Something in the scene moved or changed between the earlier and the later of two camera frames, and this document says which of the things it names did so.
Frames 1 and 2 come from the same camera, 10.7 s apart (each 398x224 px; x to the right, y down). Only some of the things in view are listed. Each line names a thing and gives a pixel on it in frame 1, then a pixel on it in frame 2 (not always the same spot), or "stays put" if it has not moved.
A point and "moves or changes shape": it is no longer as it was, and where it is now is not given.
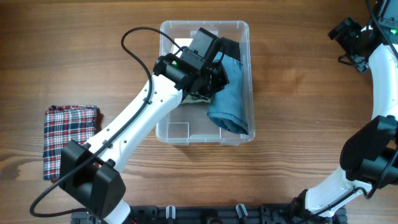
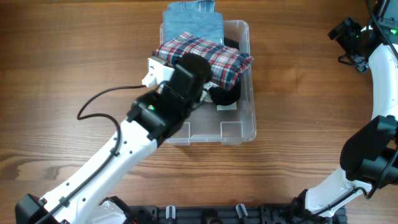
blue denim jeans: x=228 y=107 to x=198 y=18
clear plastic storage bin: x=189 y=124 stays put
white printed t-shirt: x=180 y=42 moves or changes shape
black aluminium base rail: x=216 y=214 stays put
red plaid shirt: x=63 y=124 to x=227 y=65
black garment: x=231 y=48 to x=221 y=96
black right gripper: x=342 y=40 stays put
